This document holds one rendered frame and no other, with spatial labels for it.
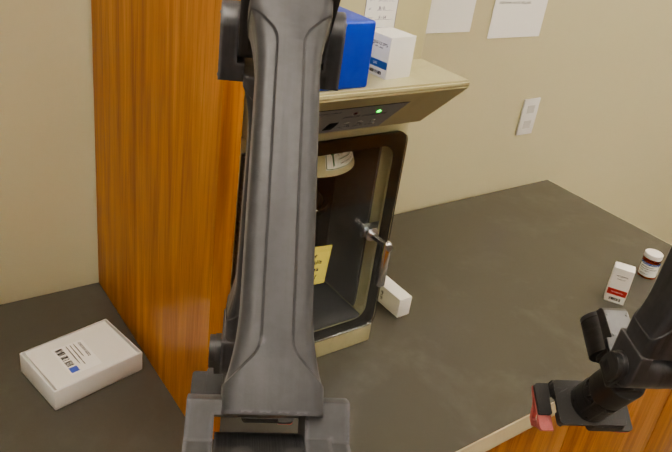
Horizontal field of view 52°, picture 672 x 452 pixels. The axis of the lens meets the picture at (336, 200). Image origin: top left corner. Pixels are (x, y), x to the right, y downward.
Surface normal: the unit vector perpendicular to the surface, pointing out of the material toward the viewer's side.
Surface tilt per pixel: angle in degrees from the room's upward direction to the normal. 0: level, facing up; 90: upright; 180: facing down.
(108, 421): 0
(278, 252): 44
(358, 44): 90
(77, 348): 0
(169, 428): 0
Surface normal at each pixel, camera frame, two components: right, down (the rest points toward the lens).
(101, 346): 0.13, -0.89
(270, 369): 0.16, -0.32
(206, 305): -0.81, 0.16
